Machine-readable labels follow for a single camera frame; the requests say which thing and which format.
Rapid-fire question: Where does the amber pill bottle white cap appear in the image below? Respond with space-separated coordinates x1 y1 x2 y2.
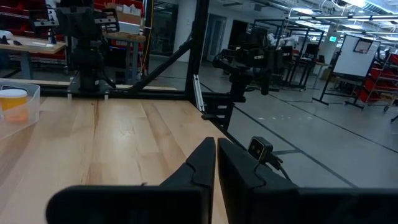
0 88 29 123

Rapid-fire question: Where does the white box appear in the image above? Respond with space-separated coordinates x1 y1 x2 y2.
117 21 142 35

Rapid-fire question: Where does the clear plastic bin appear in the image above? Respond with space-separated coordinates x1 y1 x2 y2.
0 77 42 141

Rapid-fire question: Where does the whiteboard on black stand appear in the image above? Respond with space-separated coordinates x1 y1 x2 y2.
312 33 384 110

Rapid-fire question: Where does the silver aluminium bracket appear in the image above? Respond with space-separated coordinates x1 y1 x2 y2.
192 73 206 113

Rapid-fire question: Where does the red storage bin cart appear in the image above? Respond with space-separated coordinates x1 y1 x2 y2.
353 52 398 113

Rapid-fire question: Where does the black background rig frame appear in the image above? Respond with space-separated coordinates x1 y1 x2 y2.
251 17 326 91

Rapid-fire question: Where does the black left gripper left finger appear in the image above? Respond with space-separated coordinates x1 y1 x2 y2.
45 136 217 224

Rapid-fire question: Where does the brown cardboard box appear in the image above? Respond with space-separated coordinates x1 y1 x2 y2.
104 2 143 26

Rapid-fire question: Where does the small wooden table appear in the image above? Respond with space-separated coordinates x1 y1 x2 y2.
103 30 147 85

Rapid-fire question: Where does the black camera cable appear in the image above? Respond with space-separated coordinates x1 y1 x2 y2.
267 154 294 183

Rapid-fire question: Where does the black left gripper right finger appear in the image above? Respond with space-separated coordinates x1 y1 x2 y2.
216 137 398 224

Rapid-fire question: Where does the small black table-level camera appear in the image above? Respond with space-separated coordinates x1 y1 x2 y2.
247 136 275 163

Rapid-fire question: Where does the long wooden workbench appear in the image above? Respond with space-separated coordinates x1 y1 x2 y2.
0 35 67 80

